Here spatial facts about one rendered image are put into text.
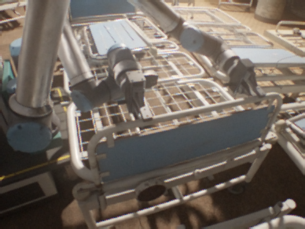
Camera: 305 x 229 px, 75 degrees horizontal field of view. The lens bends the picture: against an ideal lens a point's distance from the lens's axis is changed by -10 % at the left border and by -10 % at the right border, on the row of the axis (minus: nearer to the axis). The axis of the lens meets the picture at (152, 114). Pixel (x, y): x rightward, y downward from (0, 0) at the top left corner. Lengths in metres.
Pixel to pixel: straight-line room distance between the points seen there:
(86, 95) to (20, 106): 0.22
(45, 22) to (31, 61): 0.12
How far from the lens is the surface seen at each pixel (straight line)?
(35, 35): 0.65
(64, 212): 1.36
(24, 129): 0.76
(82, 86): 0.79
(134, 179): 0.78
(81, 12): 2.49
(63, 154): 1.17
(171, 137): 0.70
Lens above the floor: 1.18
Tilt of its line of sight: 40 degrees down
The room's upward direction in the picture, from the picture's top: 4 degrees clockwise
